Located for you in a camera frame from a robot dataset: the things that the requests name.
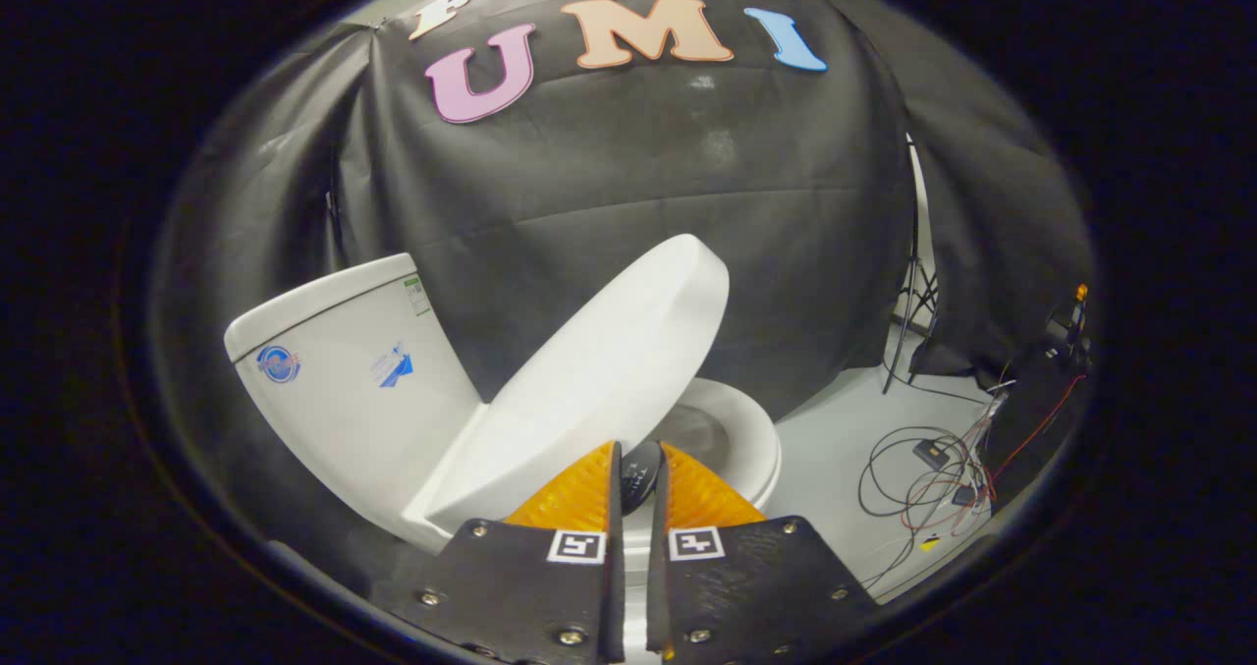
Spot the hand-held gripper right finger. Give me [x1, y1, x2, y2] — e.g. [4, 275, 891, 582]
[645, 441, 880, 665]

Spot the white toilet lid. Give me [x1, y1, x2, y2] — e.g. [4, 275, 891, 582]
[424, 233, 731, 534]

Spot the white ceramic toilet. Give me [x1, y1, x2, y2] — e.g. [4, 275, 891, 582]
[224, 252, 784, 587]

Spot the black backdrop cloth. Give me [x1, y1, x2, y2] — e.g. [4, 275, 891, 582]
[147, 0, 1096, 548]

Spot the thin red cable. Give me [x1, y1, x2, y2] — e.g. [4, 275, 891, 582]
[990, 374, 1087, 481]

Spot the black tripod stand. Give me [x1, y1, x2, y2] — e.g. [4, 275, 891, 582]
[881, 135, 940, 397]

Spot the tangle of black cables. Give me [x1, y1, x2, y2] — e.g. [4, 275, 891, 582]
[857, 380, 1012, 589]

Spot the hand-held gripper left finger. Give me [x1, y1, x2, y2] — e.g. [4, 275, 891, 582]
[368, 439, 627, 665]

